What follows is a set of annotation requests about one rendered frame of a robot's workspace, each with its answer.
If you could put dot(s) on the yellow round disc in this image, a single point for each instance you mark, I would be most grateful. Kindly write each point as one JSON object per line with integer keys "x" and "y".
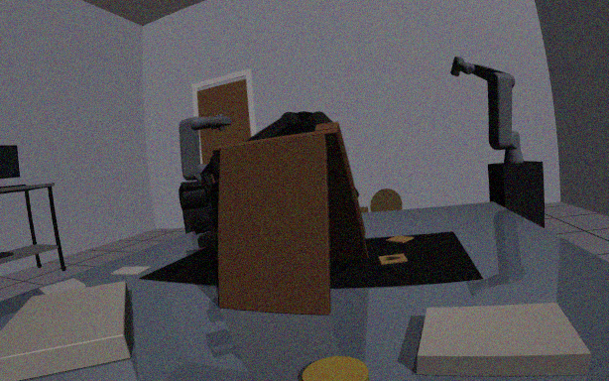
{"x": 336, "y": 368}

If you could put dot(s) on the brown board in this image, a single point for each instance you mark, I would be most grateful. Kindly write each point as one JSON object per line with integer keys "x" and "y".
{"x": 286, "y": 206}

